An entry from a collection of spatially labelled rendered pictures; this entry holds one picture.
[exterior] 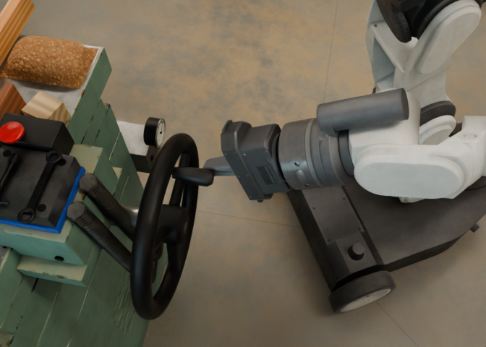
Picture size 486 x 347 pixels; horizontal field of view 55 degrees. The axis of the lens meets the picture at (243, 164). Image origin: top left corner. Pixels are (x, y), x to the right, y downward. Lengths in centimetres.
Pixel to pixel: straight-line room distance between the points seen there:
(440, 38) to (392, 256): 79
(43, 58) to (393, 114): 55
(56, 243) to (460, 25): 67
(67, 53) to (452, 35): 62
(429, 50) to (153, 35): 153
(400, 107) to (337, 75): 152
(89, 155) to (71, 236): 11
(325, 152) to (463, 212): 110
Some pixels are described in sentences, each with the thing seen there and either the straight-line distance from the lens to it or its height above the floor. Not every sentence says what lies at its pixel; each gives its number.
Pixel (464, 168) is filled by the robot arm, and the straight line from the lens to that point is 52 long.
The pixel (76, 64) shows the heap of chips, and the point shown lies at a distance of 82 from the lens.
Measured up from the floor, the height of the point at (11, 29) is 92.
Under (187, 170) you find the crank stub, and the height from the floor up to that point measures 93.
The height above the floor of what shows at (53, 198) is 100.
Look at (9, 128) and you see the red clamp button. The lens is 64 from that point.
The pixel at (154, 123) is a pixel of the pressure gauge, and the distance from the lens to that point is 100.
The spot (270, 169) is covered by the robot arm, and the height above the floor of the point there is 97.
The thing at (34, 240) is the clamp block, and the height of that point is 95.
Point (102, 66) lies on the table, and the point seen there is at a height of 88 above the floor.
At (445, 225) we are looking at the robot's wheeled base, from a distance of 156.
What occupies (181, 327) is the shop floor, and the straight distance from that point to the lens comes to 153.
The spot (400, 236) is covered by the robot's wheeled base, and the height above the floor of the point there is 17.
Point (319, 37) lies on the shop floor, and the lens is 216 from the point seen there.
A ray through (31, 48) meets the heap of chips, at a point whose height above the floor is 94.
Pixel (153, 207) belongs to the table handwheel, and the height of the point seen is 95.
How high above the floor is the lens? 149
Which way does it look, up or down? 60 degrees down
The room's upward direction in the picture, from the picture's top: straight up
